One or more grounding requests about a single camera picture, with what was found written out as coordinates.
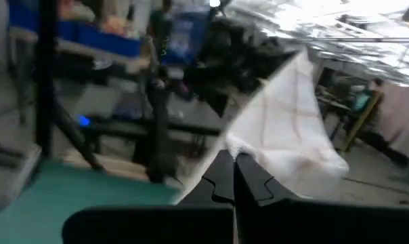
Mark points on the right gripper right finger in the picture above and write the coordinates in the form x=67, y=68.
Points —
x=292, y=223

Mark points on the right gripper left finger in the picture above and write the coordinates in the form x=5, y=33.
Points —
x=191, y=223

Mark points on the white red-checked towel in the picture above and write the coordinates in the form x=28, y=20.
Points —
x=285, y=118

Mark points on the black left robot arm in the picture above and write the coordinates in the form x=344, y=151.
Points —
x=231, y=57

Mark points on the yellow metal stand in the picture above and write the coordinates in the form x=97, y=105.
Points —
x=360, y=128

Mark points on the person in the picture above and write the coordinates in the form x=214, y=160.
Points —
x=362, y=101

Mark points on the green table mat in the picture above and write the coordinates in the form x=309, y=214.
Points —
x=38, y=203

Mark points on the pink cloth partition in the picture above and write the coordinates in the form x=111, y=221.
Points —
x=404, y=115

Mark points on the blue storage bin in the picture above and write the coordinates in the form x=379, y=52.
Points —
x=106, y=42

